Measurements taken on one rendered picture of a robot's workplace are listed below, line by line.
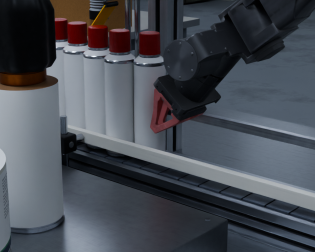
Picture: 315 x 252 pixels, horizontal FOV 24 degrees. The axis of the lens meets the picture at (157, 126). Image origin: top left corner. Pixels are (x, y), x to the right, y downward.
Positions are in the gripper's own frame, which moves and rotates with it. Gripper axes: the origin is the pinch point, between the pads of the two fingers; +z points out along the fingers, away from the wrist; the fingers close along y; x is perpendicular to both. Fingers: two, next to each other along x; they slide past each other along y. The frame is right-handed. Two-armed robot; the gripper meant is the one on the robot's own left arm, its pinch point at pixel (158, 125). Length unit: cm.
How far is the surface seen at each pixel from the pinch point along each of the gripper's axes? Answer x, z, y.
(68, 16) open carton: -97, 90, -115
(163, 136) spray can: 1.0, 2.4, -2.3
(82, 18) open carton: -92, 86, -116
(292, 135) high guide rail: 15.3, -15.0, -3.5
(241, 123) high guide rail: 8.5, -9.4, -3.9
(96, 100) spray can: -10.9, 6.0, 0.9
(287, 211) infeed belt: 23.3, -10.9, 3.8
